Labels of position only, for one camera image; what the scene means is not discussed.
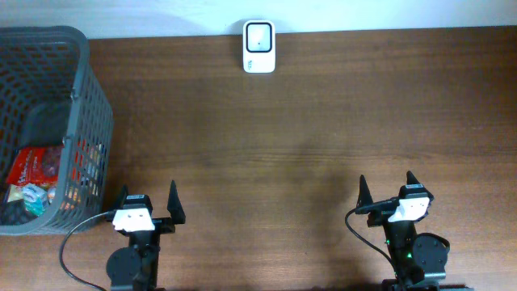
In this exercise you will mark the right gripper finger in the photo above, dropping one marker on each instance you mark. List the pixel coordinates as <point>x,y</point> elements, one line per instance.
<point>411,179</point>
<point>364,197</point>

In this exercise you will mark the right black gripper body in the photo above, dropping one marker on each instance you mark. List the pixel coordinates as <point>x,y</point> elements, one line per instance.
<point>376,219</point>

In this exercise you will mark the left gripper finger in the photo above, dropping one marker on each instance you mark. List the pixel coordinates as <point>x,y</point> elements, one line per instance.
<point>121,197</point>
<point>174,206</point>

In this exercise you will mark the red candy packet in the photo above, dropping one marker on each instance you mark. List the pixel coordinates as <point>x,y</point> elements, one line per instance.
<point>36,165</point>

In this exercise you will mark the green Kleenex tissue pack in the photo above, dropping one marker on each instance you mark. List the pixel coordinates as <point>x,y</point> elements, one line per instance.
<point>35,199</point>

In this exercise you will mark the yellow snack bag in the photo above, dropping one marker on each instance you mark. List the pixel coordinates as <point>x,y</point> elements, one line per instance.
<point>83,188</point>

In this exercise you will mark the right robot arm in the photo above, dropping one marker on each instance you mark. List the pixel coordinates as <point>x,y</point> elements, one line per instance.
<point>418,260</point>

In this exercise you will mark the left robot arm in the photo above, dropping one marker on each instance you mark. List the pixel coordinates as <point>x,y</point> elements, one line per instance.
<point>135,267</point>

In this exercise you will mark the white barcode scanner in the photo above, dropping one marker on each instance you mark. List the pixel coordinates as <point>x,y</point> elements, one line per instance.
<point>258,46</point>

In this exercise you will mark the grey plastic mesh basket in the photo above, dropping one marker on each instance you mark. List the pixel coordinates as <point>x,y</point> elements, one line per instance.
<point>49,97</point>

